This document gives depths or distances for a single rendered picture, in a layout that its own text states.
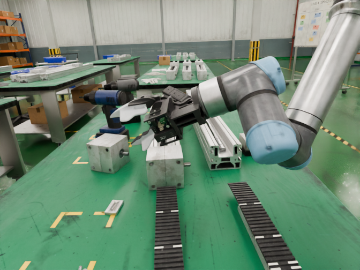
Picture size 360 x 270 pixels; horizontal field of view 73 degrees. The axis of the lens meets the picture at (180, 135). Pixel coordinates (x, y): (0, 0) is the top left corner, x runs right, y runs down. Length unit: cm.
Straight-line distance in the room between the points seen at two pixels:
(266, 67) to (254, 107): 8
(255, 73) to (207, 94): 9
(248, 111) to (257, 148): 7
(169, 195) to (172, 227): 11
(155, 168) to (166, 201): 11
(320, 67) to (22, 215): 76
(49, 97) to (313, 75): 282
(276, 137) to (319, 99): 18
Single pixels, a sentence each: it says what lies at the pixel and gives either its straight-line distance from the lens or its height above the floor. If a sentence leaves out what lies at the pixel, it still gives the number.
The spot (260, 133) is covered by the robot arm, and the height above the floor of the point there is 103.
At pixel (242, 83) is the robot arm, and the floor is 109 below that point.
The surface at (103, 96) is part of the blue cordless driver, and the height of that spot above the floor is 98.
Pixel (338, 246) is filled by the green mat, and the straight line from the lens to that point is 61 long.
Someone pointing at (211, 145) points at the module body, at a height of 86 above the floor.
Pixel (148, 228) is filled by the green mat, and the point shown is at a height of 78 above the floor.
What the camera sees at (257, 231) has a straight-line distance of 54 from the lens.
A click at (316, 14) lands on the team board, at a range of 677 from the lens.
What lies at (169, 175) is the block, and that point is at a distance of 68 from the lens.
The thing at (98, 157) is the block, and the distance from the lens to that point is 82.
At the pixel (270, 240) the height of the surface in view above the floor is 81.
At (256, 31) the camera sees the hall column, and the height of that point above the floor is 146.
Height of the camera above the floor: 116
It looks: 21 degrees down
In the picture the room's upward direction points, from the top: 2 degrees counter-clockwise
